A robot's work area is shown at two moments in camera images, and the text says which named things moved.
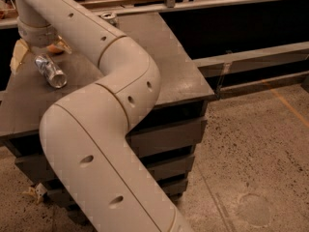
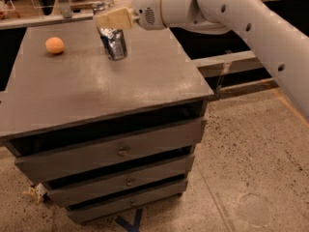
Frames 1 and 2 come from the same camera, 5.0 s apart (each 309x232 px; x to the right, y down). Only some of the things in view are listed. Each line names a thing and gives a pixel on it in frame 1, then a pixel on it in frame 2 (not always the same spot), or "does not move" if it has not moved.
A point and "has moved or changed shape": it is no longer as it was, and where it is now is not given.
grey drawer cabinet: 167,132 does not move
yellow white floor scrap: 38,191 does not move
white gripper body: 36,36 → 149,10
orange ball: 53,48 does not move
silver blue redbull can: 50,70 has moved or changed shape
